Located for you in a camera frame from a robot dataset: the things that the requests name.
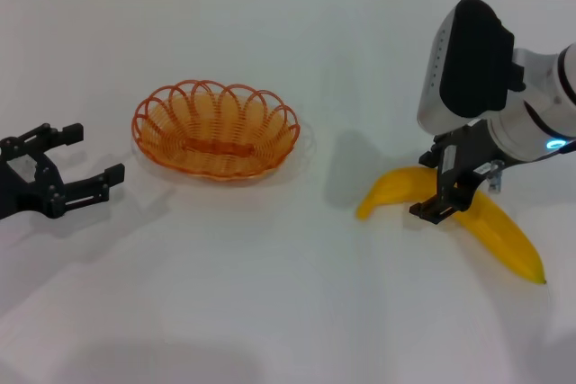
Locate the yellow banana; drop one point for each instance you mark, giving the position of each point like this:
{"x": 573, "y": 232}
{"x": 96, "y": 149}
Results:
{"x": 508, "y": 240}

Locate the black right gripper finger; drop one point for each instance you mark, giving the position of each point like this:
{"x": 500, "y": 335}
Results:
{"x": 431, "y": 157}
{"x": 438, "y": 209}

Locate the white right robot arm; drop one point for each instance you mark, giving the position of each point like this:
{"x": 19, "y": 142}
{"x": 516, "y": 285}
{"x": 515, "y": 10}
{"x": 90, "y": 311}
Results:
{"x": 540, "y": 100}

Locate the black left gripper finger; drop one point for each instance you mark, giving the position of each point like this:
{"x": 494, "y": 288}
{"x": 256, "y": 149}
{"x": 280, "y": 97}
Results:
{"x": 112, "y": 175}
{"x": 73, "y": 133}

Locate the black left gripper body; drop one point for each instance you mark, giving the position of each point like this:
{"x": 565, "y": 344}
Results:
{"x": 27, "y": 186}

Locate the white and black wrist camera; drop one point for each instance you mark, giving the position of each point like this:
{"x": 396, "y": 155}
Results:
{"x": 472, "y": 65}

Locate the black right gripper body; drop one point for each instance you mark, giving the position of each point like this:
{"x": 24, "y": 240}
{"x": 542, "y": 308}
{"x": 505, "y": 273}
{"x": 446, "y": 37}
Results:
{"x": 470, "y": 152}

